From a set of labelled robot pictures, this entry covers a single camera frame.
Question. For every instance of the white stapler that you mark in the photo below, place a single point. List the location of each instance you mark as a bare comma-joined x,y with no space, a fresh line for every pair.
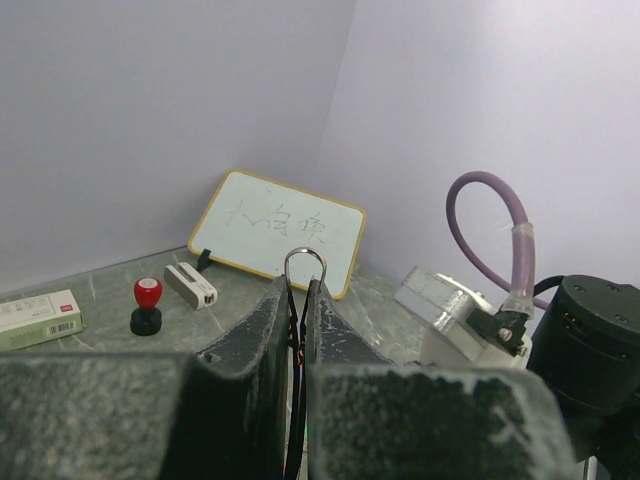
191,285

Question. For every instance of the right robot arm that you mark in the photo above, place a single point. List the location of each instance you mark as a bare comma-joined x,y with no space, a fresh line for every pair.
586,350

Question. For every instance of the yellow framed whiteboard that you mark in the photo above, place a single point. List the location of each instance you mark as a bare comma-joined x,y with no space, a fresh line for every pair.
252,223

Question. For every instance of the red black stamp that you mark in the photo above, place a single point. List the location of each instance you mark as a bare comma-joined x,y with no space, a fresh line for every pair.
146,319

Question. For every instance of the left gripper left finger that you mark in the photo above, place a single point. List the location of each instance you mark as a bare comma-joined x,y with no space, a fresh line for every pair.
218,413

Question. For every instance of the white green staples box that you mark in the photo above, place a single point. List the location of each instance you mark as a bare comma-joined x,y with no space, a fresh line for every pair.
35,320

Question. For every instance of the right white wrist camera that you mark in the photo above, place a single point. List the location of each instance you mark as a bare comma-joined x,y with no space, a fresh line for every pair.
445,305

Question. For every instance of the wire keyring with keys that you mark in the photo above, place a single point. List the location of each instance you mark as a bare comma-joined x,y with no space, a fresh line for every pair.
297,342

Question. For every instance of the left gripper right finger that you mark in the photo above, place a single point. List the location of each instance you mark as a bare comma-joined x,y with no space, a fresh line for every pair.
372,419

